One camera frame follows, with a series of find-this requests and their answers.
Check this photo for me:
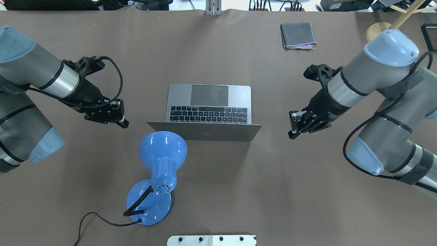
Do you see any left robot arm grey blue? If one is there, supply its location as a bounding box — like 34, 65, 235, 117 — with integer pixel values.
0, 26, 129, 173

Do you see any braided black right arm cable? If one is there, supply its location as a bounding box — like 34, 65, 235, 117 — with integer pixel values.
343, 51, 434, 180

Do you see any blue desk lamp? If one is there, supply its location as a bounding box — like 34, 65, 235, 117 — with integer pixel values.
123, 131, 187, 226

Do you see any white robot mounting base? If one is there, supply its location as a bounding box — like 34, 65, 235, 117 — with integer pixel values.
167, 234, 257, 246

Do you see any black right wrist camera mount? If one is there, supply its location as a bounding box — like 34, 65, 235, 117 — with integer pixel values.
303, 64, 343, 90

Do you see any black lamp power cable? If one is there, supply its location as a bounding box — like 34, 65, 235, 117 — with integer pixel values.
73, 212, 142, 246

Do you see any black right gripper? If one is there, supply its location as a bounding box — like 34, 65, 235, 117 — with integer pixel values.
288, 88, 350, 139

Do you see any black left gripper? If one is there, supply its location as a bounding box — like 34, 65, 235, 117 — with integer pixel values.
71, 79, 129, 129

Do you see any wooden stand with round base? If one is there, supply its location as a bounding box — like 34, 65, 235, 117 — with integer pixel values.
366, 0, 437, 42

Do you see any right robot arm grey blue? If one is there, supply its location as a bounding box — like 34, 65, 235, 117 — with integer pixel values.
288, 29, 437, 196

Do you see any braided black left arm cable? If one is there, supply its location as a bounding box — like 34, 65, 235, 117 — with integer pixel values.
27, 56, 123, 110

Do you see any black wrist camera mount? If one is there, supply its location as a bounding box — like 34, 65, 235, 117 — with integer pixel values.
62, 56, 105, 77
303, 64, 343, 90

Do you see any braided black arm cable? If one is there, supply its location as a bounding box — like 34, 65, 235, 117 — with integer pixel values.
27, 56, 123, 110
343, 51, 434, 180

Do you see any aluminium camera mount post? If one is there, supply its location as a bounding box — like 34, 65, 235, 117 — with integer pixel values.
205, 0, 222, 16

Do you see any grey laptop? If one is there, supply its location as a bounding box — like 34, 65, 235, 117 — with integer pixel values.
148, 83, 261, 141

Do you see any folded grey cloth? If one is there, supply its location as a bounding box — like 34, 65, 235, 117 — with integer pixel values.
280, 22, 316, 50

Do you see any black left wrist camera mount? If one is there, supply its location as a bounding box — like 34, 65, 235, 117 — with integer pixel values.
62, 56, 105, 77

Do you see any black box at table edge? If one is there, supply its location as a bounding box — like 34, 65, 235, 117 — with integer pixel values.
421, 23, 437, 52

